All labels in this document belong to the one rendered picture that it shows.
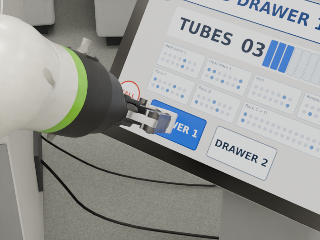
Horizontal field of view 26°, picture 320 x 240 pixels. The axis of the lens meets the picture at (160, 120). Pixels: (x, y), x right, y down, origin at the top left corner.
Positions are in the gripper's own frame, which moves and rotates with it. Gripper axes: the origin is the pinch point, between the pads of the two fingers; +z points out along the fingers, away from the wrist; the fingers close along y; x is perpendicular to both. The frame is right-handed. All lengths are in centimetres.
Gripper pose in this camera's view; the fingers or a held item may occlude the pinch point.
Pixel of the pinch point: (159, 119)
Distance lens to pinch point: 95.0
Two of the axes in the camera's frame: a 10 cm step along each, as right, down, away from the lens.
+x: -3.6, 9.3, 0.5
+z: 4.4, 1.2, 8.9
